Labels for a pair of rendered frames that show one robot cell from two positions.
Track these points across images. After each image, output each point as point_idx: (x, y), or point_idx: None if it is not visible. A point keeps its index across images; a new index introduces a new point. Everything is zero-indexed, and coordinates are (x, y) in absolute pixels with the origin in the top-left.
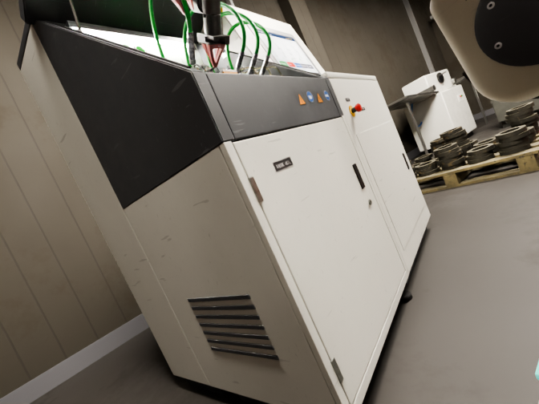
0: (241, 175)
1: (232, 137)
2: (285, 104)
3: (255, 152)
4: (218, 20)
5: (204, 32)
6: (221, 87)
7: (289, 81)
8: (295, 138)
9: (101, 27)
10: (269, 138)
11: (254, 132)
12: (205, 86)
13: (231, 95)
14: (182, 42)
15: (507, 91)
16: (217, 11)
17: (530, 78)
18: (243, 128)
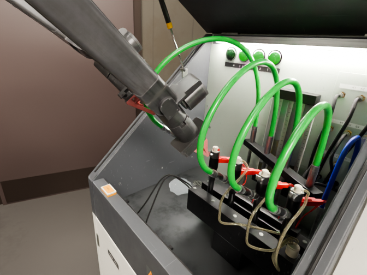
0: (94, 228)
1: (95, 214)
2: (130, 251)
3: (101, 233)
4: (172, 132)
5: (200, 120)
6: (96, 194)
7: (146, 252)
8: (128, 270)
9: (237, 39)
10: (110, 241)
11: (104, 227)
12: (90, 187)
13: (99, 202)
14: (355, 47)
15: None
16: (166, 126)
17: None
18: (100, 219)
